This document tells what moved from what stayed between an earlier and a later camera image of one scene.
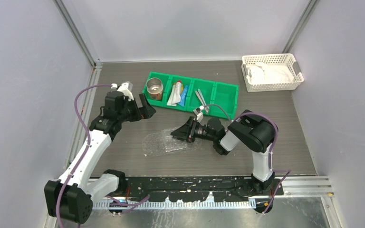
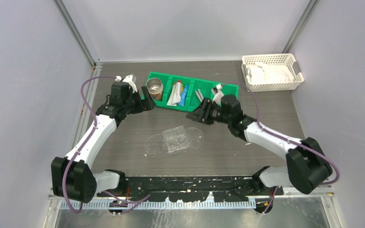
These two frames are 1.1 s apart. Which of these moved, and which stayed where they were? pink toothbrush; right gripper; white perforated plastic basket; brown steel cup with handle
Moved: right gripper
Stayed: pink toothbrush; brown steel cup with handle; white perforated plastic basket
